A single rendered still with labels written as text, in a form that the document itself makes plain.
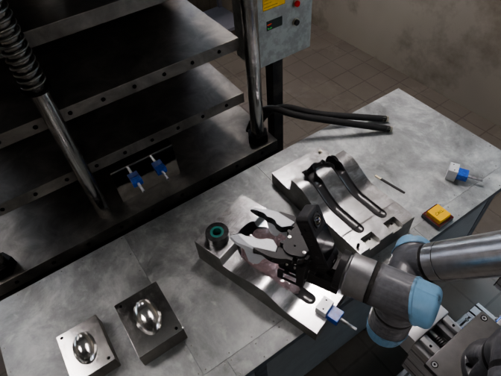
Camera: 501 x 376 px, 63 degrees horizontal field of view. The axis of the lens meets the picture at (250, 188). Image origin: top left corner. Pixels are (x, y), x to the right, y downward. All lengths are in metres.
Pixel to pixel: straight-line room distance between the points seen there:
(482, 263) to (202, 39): 1.25
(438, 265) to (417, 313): 0.13
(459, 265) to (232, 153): 1.27
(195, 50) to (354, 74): 2.35
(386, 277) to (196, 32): 1.27
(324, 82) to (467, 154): 1.92
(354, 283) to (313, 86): 2.99
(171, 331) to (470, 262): 0.89
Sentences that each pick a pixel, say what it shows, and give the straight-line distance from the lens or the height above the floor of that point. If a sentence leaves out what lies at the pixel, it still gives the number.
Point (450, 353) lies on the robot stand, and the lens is 1.18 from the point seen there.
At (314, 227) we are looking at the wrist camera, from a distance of 0.68.
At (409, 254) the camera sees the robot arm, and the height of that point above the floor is 1.38.
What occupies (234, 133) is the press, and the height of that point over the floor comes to 0.79.
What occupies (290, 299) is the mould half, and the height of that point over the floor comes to 0.86.
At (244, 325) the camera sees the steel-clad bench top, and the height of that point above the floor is 0.80.
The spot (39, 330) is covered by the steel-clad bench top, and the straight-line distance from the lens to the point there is 1.59.
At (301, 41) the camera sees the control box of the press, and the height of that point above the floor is 1.12.
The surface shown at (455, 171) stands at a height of 0.85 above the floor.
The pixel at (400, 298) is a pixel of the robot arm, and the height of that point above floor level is 1.47.
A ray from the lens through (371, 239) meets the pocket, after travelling 1.50.
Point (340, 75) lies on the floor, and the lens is 3.74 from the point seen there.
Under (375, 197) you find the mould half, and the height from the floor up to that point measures 0.88.
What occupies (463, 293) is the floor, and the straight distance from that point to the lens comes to 2.52.
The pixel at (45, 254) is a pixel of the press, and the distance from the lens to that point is 1.77.
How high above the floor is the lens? 2.08
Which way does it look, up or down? 49 degrees down
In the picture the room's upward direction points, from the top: 6 degrees counter-clockwise
